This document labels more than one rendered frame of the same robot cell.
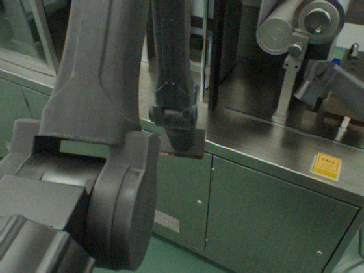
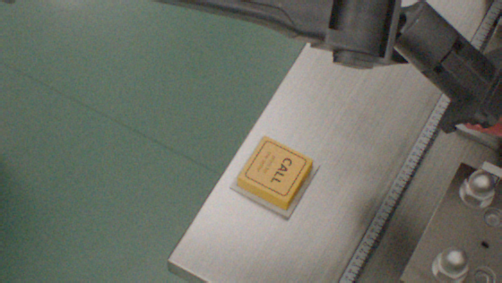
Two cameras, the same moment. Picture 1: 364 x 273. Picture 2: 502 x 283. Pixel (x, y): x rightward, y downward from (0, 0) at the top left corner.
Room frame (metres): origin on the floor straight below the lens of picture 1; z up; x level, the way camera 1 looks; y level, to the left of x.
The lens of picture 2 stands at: (0.64, -1.01, 2.04)
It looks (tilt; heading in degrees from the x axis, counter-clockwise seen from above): 61 degrees down; 88
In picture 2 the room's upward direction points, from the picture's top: 3 degrees clockwise
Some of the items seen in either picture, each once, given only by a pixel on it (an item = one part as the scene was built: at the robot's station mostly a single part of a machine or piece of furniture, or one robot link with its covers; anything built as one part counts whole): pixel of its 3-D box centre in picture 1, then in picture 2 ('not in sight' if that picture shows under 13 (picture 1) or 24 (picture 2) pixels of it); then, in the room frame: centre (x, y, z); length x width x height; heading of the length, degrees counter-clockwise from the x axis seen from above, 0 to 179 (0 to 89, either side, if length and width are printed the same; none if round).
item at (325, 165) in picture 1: (326, 165); (275, 172); (0.69, -0.44, 0.91); 0.07 x 0.07 x 0.02; 62
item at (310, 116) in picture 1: (317, 96); not in sight; (1.05, -0.52, 0.92); 0.28 x 0.04 x 0.04; 152
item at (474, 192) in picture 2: not in sight; (480, 185); (0.90, -0.52, 1.05); 0.04 x 0.04 x 0.04
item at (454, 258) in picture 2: not in sight; (453, 261); (0.86, -0.61, 1.05); 0.04 x 0.04 x 0.04
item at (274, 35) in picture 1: (285, 23); not in sight; (1.14, -0.36, 1.17); 0.26 x 0.12 x 0.12; 152
